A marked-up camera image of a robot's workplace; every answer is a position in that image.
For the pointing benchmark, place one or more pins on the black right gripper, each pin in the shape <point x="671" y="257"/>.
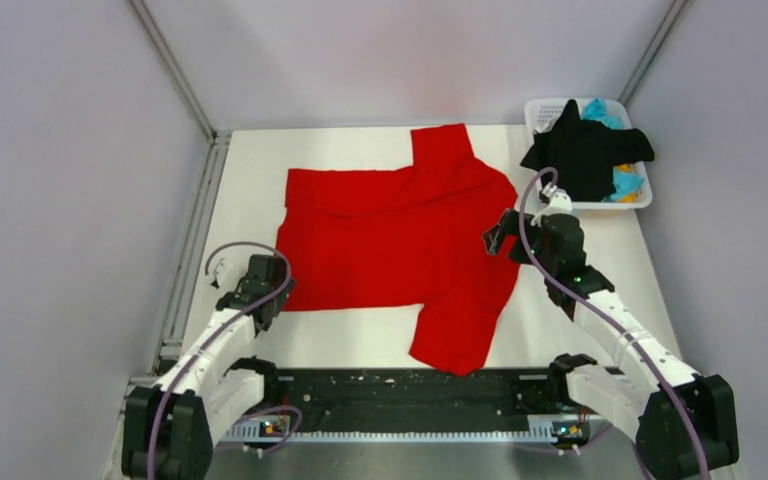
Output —
<point x="508" y="226"/>

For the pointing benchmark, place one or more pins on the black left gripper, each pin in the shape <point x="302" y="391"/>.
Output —
<point x="282" y="295"/>

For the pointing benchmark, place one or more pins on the red t-shirt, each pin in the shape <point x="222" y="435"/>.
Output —
<point x="411" y="236"/>

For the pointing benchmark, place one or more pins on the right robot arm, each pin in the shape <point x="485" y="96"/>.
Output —
<point x="681" y="422"/>

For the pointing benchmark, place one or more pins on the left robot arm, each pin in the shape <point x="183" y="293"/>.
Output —
<point x="171" y="428"/>

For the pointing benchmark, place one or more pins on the black t-shirt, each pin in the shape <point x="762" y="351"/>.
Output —
<point x="588" y="155"/>

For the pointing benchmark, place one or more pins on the white plastic basket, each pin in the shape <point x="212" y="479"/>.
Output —
<point x="540" y="115"/>

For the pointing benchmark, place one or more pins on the blue t-shirt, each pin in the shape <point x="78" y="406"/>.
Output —
<point x="596" y="110"/>

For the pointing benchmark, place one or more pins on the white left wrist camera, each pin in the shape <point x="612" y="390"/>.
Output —
<point x="224" y="275"/>

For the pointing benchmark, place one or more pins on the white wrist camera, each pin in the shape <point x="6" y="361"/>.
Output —
<point x="224" y="275"/>
<point x="557" y="201"/>

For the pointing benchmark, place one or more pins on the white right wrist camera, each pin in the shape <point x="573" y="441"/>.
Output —
<point x="557" y="201"/>

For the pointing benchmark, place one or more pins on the aluminium frame left rail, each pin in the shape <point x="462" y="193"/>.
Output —
<point x="188" y="266"/>

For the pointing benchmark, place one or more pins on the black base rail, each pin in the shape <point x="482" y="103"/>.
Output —
<point x="415" y="405"/>

